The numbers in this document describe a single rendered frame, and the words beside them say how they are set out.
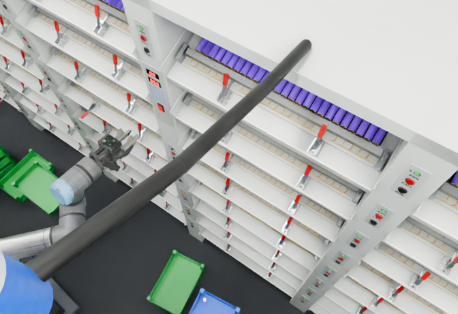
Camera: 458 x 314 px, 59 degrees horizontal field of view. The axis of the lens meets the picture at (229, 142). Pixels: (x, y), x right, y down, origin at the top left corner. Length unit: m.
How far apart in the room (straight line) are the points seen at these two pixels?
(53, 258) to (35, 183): 2.44
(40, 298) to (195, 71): 0.80
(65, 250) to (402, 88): 0.63
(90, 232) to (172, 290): 2.03
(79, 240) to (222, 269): 2.06
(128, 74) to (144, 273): 1.42
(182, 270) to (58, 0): 1.64
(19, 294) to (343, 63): 0.66
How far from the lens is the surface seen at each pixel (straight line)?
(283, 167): 1.18
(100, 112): 1.86
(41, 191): 2.84
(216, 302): 2.03
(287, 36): 0.86
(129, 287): 2.52
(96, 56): 1.49
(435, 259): 1.20
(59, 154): 2.99
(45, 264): 0.43
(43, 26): 1.66
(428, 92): 0.84
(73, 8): 1.37
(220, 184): 1.59
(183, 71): 1.12
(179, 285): 2.47
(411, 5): 0.99
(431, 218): 1.01
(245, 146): 1.21
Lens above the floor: 2.41
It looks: 60 degrees down
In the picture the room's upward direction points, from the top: 1 degrees counter-clockwise
